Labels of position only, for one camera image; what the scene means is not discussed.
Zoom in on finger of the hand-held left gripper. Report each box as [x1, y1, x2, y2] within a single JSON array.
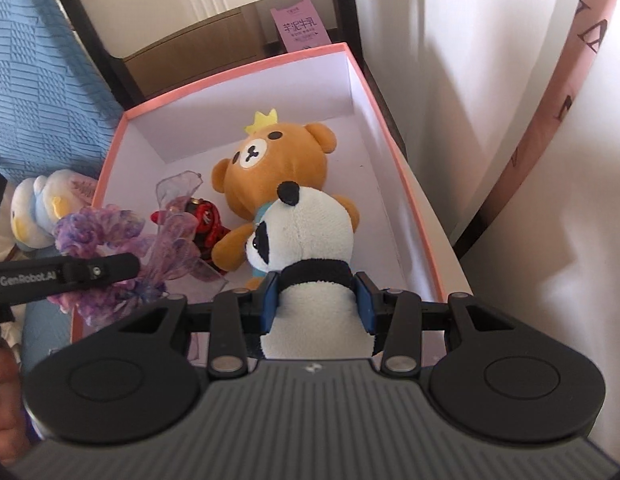
[[60, 252, 142, 287]]

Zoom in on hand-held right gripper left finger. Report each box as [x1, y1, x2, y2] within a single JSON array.
[[115, 271, 282, 378]]

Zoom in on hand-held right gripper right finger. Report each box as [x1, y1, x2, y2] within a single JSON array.
[[354, 270, 518, 377]]

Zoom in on purple scrunchie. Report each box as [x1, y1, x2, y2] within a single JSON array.
[[47, 204, 167, 325]]

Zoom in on panda plush toy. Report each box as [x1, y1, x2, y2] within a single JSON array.
[[244, 181, 379, 360]]

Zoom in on red black figure toy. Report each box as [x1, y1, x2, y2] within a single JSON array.
[[150, 199, 232, 264]]

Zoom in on pink cardboard box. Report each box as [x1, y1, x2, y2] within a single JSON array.
[[70, 42, 474, 361]]

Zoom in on brown bear plush toy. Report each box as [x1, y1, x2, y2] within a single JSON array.
[[210, 108, 362, 292]]

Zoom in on person's left hand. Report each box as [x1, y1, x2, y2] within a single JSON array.
[[0, 346, 30, 454]]

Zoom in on blue white penguin plush toy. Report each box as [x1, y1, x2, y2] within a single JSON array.
[[10, 169, 98, 253]]

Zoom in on blue textured cushion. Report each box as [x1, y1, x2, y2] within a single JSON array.
[[0, 0, 125, 361]]

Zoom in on purple drink carton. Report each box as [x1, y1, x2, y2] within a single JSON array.
[[270, 4, 332, 55]]

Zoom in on large round hoop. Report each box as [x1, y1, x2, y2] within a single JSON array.
[[452, 0, 620, 257]]

